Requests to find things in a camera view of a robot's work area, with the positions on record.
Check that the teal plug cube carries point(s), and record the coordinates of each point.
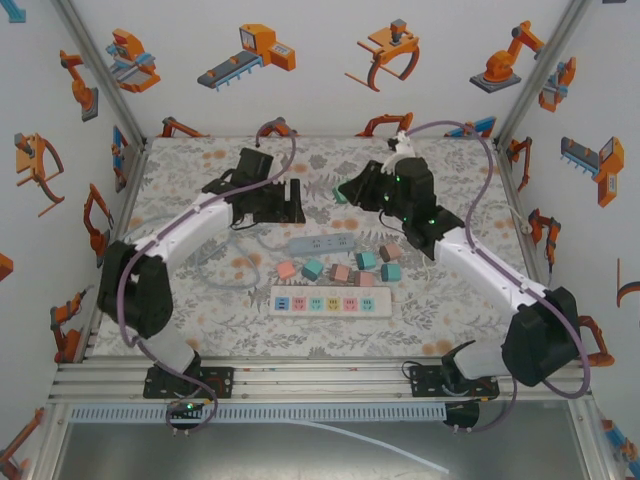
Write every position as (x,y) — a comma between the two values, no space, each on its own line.
(391,272)
(365,260)
(312,270)

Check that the wide aluminium base rail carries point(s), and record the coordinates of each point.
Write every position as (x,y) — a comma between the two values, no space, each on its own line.
(320,380)

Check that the aluminium frame post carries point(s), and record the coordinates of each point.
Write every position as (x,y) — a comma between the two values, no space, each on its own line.
(100,70)
(542,67)

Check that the dusty pink plug cube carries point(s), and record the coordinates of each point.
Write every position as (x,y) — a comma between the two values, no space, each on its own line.
(389,253)
(340,274)
(364,279)

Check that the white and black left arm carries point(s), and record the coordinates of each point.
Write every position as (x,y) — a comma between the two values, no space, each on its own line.
(135,290)

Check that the salmon pink plug cube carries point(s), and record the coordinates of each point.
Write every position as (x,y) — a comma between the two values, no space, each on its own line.
(286,270)

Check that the aluminium side rail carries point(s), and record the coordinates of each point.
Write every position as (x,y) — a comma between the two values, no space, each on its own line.
(507,180)
(129,200)

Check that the white power strip colourful sockets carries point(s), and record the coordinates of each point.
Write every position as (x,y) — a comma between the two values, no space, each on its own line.
(382,302)

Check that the black controller box with LED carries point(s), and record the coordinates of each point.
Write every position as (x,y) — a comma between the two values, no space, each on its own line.
(462,414)
(185,409)

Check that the mint green plug cube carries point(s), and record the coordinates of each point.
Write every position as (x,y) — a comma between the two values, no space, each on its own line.
(340,196)

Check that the floral patterned table mat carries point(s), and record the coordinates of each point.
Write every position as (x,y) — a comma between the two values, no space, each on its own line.
(320,150)

